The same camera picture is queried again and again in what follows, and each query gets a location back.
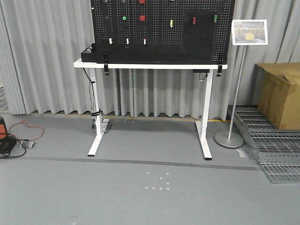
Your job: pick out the white standing desk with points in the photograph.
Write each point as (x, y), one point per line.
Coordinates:
(201, 125)

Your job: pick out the black box on desk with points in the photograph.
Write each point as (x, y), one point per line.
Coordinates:
(89, 54)

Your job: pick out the black desk clamp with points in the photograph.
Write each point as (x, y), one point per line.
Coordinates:
(106, 59)
(220, 67)

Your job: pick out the small metal floor plate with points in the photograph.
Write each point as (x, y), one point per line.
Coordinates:
(27, 144)

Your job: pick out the brown cardboard box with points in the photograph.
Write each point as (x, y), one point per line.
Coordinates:
(279, 100)

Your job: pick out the black desk control box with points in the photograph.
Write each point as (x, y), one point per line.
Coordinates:
(201, 70)

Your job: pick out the metal floor grating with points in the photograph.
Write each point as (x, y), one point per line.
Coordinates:
(277, 152)

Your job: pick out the framed picture sign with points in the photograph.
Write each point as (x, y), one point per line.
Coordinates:
(249, 32)

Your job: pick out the lower red round button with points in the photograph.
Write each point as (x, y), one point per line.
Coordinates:
(142, 18)

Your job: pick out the black perforated pegboard panel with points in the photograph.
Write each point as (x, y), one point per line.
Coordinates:
(184, 43)

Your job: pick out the left black desk clamp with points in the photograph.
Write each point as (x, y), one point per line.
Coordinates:
(106, 59)

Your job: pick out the orange black device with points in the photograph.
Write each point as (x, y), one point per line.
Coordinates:
(7, 142)

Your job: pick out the right black desk clamp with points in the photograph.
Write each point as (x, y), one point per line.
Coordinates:
(220, 67)

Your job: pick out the grey sign stand pole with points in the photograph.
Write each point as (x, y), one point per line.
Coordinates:
(229, 139)

